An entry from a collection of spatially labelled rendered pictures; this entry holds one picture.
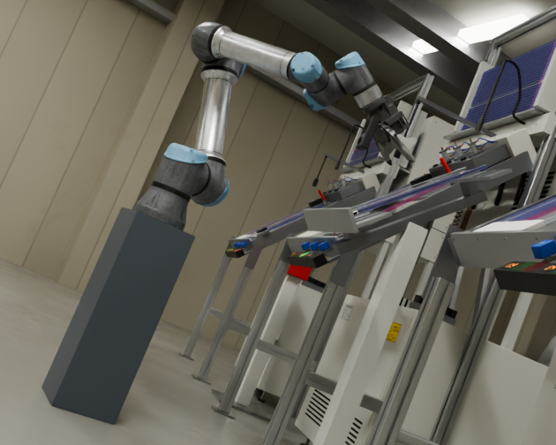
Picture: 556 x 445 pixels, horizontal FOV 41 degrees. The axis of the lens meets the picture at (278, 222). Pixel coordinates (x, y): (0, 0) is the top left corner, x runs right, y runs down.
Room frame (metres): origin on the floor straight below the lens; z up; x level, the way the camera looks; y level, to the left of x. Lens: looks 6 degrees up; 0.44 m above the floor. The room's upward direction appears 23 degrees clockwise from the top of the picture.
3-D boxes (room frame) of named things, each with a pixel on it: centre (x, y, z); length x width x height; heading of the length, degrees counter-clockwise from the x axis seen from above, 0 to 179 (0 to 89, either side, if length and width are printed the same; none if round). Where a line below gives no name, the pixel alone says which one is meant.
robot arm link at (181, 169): (2.09, 0.31, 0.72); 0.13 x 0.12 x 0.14; 152
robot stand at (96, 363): (2.08, 0.31, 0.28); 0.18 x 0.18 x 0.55; 25
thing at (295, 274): (3.33, -0.16, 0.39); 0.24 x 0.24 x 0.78; 11
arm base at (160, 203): (2.08, 0.31, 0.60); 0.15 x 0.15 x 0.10
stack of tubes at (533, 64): (2.63, -0.65, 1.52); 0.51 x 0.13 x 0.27; 11
